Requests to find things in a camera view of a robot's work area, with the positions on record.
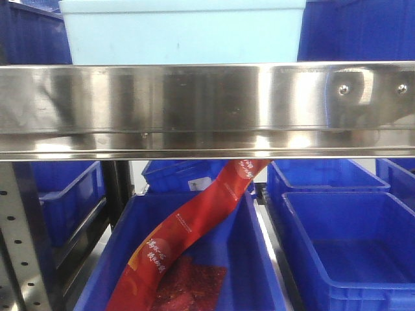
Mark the red snack package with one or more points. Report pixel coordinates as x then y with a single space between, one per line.
137 285

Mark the dark blue bin lower right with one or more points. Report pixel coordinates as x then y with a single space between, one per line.
350 251

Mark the red dried meat pack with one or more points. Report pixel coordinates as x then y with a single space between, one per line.
190 286

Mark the dark blue bin lower left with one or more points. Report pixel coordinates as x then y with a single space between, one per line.
68 191

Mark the dark blue bin upper right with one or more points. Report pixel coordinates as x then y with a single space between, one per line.
357 31

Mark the steel shelf front rail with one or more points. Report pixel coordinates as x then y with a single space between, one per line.
243 111

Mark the perforated steel shelf post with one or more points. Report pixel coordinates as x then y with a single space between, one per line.
19 232

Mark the light blue bin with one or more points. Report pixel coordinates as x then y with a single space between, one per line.
182 32

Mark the dark blue bin upper left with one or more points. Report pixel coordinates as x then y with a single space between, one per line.
33 32

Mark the dark blue bin rear centre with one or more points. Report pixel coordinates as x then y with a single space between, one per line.
182 175

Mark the dark blue bin rear right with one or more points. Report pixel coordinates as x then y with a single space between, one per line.
319 175

